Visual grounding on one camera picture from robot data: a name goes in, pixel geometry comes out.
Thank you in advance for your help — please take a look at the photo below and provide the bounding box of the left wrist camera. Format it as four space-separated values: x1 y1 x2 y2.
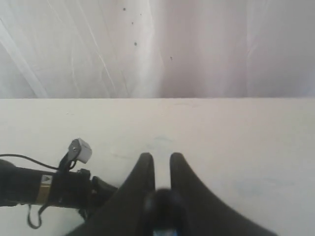
67 138 92 164

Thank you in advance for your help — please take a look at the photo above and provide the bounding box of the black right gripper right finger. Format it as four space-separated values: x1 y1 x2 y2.
170 152 276 236

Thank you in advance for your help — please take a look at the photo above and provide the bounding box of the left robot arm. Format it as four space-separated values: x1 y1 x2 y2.
0 160 117 214

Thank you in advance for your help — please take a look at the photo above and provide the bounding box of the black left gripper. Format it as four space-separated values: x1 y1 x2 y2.
49 169 117 220

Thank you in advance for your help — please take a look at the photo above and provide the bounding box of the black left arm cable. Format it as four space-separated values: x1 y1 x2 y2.
0 153 60 229

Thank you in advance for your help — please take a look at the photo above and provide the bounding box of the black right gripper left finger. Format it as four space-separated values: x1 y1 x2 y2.
68 153 155 236

